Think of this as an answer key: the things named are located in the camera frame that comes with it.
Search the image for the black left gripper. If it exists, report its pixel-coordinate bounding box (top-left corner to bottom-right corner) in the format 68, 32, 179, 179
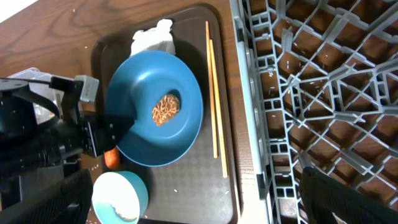
58, 114, 134, 157

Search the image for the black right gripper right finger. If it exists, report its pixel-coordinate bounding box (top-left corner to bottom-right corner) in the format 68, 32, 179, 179
299, 167, 397, 224

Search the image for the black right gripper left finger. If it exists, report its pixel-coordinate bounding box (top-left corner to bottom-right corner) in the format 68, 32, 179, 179
1, 169, 93, 223

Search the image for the orange carrot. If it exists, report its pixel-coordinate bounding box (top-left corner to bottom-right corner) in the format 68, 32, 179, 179
104, 147, 120, 169

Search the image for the dark blue plate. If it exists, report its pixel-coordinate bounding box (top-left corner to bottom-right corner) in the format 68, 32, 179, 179
104, 50, 204, 167

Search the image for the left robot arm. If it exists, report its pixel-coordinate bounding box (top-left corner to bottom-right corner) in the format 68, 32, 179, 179
1, 77, 134, 193

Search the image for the grey dishwasher rack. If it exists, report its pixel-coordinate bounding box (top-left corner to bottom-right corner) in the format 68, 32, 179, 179
230, 0, 397, 223

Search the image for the light blue rice bowl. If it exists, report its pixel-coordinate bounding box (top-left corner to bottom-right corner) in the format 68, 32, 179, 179
91, 171, 149, 224

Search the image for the brown food piece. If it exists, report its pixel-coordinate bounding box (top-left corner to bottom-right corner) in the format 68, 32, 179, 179
152, 94, 180, 126

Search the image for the clear plastic bin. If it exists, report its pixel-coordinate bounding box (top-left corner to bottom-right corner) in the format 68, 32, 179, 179
9, 67, 63, 124

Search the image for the crumpled white napkin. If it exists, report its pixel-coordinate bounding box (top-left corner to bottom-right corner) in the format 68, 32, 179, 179
130, 19, 175, 57

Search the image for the wooden chopstick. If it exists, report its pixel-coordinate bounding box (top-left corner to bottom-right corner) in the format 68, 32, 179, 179
210, 39, 228, 178
205, 21, 218, 159

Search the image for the brown serving tray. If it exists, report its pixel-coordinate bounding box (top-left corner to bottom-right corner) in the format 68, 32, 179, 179
90, 4, 241, 224

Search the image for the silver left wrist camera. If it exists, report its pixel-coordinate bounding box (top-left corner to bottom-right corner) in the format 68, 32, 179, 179
75, 75, 100, 103

